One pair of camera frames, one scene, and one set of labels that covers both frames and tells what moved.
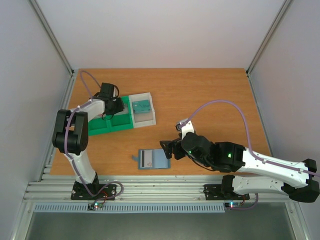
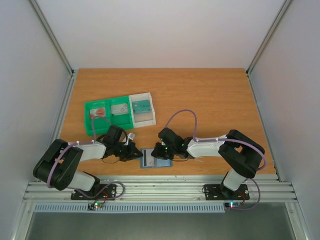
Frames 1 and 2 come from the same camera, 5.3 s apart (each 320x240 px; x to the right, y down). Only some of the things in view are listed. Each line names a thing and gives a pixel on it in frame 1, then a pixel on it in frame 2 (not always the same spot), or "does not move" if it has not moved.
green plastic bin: (107, 123) does not move
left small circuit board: (95, 205) does not move
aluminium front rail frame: (138, 189) does not move
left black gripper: (121, 107) → (131, 155)
